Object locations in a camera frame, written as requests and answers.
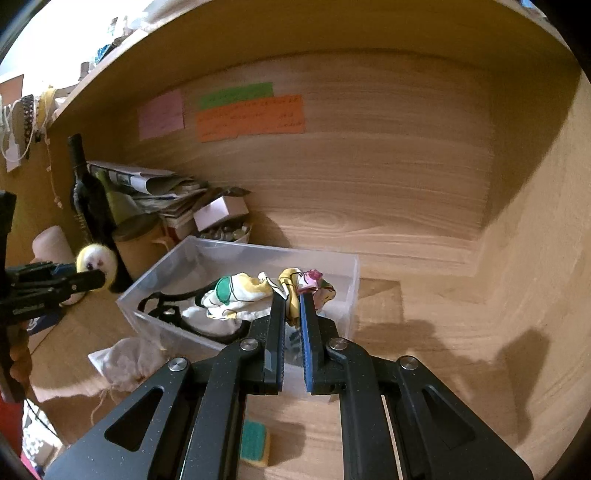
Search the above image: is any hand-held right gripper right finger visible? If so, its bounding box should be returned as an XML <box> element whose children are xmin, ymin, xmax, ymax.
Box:
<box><xmin>299</xmin><ymin>292</ymin><xmax>533</xmax><ymax>480</ymax></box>

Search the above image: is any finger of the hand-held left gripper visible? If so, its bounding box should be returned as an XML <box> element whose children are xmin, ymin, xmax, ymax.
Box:
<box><xmin>6</xmin><ymin>261</ymin><xmax>77</xmax><ymax>280</ymax></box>
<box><xmin>4</xmin><ymin>270</ymin><xmax>106</xmax><ymax>320</ymax></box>

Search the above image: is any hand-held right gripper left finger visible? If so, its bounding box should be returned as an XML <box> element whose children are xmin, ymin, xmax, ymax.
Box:
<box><xmin>44</xmin><ymin>291</ymin><xmax>287</xmax><ymax>480</ymax></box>

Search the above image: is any yellow plush toy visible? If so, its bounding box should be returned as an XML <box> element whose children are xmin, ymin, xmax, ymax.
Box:
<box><xmin>75</xmin><ymin>244</ymin><xmax>120</xmax><ymax>292</ymax></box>

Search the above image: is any floral patterned cloth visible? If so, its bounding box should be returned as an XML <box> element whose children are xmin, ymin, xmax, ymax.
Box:
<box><xmin>278</xmin><ymin>267</ymin><xmax>337</xmax><ymax>329</ymax></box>

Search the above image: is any clear plastic bin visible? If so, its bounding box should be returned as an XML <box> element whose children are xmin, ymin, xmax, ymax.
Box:
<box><xmin>115</xmin><ymin>235</ymin><xmax>361</xmax><ymax>397</ymax></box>

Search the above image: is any person's left hand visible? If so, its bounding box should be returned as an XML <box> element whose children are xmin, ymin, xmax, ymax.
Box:
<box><xmin>8</xmin><ymin>320</ymin><xmax>34</xmax><ymax>398</ymax></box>

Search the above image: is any beige roll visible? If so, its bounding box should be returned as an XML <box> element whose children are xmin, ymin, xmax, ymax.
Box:
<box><xmin>31</xmin><ymin>225</ymin><xmax>73</xmax><ymax>265</ymax></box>

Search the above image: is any blue book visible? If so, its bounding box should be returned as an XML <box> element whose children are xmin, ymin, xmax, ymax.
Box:
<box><xmin>25</xmin><ymin>308</ymin><xmax>68</xmax><ymax>334</ymax></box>

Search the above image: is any white green yellow cloth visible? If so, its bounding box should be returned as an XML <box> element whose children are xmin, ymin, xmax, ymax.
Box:
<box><xmin>200</xmin><ymin>271</ymin><xmax>283</xmax><ymax>322</ymax></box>

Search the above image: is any brown cardboard cylinder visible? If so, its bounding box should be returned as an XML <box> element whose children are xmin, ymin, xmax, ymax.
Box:
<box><xmin>112</xmin><ymin>215</ymin><xmax>169</xmax><ymax>283</ymax></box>

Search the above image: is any dark wine bottle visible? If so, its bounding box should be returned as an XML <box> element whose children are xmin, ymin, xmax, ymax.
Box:
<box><xmin>67</xmin><ymin>134</ymin><xmax>134</xmax><ymax>294</ymax></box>

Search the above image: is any green yellow sponge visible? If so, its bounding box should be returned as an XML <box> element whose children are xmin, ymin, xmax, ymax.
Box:
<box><xmin>240</xmin><ymin>419</ymin><xmax>271</xmax><ymax>468</ymax></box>

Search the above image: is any stack of newspapers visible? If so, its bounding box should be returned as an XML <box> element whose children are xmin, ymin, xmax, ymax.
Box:
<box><xmin>86</xmin><ymin>160</ymin><xmax>209</xmax><ymax>221</ymax></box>

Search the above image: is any small pink box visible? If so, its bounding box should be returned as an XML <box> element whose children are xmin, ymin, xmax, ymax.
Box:
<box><xmin>193</xmin><ymin>196</ymin><xmax>250</xmax><ymax>232</ymax></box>

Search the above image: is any orange card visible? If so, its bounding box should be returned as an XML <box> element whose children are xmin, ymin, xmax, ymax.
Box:
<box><xmin>0</xmin><ymin>74</ymin><xmax>25</xmax><ymax>108</ymax></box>

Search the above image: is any pink paper note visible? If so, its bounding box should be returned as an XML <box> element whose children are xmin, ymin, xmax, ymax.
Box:
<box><xmin>139</xmin><ymin>89</ymin><xmax>186</xmax><ymax>141</ymax></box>

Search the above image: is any orange paper note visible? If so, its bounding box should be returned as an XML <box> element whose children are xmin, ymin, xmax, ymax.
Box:
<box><xmin>195</xmin><ymin>95</ymin><xmax>306</xmax><ymax>143</ymax></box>

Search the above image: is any green paper note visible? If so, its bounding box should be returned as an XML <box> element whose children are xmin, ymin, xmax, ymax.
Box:
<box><xmin>199</xmin><ymin>82</ymin><xmax>275</xmax><ymax>110</ymax></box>

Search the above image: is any white drawstring pouch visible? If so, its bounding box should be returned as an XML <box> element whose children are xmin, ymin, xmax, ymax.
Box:
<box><xmin>88</xmin><ymin>337</ymin><xmax>169</xmax><ymax>393</ymax></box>

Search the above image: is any black strap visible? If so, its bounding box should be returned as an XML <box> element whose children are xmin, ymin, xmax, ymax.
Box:
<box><xmin>137</xmin><ymin>285</ymin><xmax>254</xmax><ymax>345</ymax></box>

